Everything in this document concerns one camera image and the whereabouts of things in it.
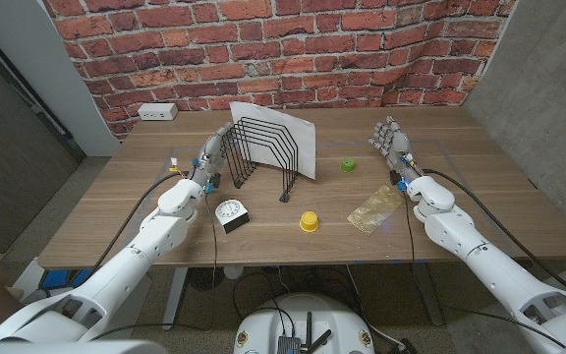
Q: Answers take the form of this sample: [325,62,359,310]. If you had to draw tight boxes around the black wire rack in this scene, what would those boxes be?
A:
[220,116,300,204]

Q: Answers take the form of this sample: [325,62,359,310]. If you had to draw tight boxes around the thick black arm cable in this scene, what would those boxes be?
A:
[423,168,566,296]
[88,170,189,276]

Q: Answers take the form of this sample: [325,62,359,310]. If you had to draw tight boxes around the white power strip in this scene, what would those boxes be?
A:
[138,102,179,122]

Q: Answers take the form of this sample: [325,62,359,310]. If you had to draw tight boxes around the gold foil sheet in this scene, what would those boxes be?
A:
[346,185,406,237]

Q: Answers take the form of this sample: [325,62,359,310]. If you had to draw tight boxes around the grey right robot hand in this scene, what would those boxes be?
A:
[368,115,425,185]

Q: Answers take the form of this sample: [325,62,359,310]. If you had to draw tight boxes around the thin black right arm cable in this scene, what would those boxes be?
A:
[400,189,566,348]

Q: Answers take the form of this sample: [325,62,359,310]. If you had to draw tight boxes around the white paper sheet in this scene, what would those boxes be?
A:
[229,101,317,181]

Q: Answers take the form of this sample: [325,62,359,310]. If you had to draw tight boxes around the red brick printed backdrop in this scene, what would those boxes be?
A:
[41,0,518,142]

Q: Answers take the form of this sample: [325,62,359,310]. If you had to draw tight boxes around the black round floor stand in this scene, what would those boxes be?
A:
[188,267,225,292]

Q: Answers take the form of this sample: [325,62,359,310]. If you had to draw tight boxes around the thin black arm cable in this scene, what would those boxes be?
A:
[203,189,219,292]
[400,189,566,348]

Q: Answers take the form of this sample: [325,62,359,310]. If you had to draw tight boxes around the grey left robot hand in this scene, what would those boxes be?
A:
[192,121,235,187]

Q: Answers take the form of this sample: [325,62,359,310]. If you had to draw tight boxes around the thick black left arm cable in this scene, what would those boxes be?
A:
[88,170,189,276]

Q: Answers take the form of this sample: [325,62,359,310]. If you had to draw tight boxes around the metal table leg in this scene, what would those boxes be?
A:
[413,263,444,326]
[161,267,190,331]

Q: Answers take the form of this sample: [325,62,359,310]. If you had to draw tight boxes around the white and black stopwatch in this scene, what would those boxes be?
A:
[214,199,251,234]

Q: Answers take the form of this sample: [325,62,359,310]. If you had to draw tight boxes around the yellow plastic cup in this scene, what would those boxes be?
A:
[299,210,320,233]

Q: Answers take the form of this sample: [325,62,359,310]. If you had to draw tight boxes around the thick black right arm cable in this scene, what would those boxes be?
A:
[423,168,566,296]

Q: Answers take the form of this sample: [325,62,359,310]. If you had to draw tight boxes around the grey electronics box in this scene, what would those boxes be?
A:
[276,335,302,354]

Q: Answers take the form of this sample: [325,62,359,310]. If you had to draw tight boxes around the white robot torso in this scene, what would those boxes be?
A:
[232,293,376,354]

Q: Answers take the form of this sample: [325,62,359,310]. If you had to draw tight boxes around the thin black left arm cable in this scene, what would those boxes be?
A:
[203,189,219,292]

